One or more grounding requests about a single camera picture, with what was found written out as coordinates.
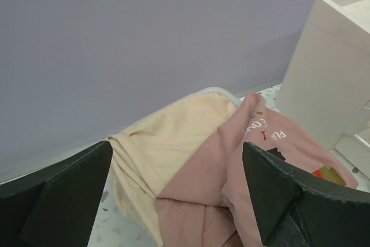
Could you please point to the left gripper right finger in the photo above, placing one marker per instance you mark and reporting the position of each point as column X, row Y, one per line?
column 295, row 208

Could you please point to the white laundry basket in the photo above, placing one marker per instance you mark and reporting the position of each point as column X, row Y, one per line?
column 221, row 91

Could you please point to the white drawer cabinet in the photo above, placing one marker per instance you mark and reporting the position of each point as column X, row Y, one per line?
column 326, row 85

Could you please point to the pink printed t-shirt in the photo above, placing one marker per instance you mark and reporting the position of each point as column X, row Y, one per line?
column 207, row 202

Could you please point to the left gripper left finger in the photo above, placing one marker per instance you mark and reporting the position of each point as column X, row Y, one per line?
column 56, row 205

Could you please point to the beige cloth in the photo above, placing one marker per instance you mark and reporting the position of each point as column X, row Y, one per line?
column 147, row 154

